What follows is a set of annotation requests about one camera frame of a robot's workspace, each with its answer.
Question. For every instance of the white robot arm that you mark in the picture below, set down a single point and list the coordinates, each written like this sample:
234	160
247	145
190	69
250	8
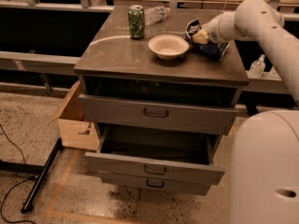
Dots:
264	166

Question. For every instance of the top grey drawer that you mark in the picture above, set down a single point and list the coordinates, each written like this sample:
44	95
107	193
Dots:
164	116

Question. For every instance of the white paper bowl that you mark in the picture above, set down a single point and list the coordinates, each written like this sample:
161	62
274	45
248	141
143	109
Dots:
168	47

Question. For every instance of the bottom grey drawer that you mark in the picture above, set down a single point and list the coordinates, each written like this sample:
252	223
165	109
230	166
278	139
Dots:
154	183

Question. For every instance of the cardboard box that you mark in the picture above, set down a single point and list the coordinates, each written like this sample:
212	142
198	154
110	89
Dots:
75	130

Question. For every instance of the green soda can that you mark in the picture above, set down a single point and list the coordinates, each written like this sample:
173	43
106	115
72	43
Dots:
136	19

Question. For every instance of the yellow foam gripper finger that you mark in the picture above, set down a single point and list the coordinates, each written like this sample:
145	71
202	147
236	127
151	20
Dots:
200	37

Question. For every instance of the grey drawer cabinet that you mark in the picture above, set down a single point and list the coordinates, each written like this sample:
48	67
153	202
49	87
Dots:
115	65

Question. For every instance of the middle open grey drawer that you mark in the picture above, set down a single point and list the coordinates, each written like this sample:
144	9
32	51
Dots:
162	154

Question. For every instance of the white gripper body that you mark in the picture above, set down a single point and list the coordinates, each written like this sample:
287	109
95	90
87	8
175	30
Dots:
212	28

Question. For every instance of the hand sanitizer bottle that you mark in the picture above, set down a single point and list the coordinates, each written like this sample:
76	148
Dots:
257	67

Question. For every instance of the grey metal rail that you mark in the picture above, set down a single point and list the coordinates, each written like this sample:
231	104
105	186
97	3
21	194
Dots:
39	63

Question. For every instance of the blue chip bag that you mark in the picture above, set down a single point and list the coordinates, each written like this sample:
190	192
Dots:
211	50

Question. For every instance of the clear plastic water bottle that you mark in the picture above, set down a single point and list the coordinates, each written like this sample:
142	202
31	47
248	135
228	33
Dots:
156	14

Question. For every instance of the black metal floor bar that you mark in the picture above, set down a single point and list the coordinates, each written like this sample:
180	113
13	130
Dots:
28	204

